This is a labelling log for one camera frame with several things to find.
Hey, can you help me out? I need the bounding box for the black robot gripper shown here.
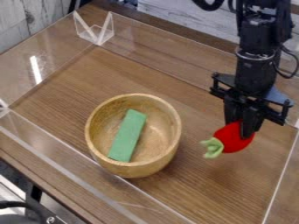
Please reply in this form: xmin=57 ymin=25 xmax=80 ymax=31
xmin=209 ymin=49 xmax=293 ymax=139

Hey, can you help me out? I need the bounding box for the red plush strawberry toy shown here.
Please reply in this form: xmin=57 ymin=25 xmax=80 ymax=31
xmin=200 ymin=121 xmax=255 ymax=159

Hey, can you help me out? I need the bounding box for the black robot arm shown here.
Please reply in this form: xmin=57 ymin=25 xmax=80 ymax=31
xmin=192 ymin=0 xmax=299 ymax=139

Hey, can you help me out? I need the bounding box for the round wooden bowl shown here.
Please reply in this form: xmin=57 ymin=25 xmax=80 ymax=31
xmin=84 ymin=93 xmax=183 ymax=179

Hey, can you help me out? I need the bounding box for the green rectangular block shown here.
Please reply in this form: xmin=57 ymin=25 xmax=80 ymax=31
xmin=107 ymin=109 xmax=147 ymax=162

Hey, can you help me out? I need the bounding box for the clear acrylic corner bracket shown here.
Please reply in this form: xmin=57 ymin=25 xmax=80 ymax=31
xmin=72 ymin=11 xmax=115 ymax=46

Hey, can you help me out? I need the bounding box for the black table leg bracket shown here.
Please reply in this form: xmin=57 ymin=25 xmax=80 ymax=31
xmin=25 ymin=185 xmax=68 ymax=224

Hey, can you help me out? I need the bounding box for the black cable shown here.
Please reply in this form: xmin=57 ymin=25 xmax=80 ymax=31
xmin=0 ymin=200 xmax=45 ymax=224

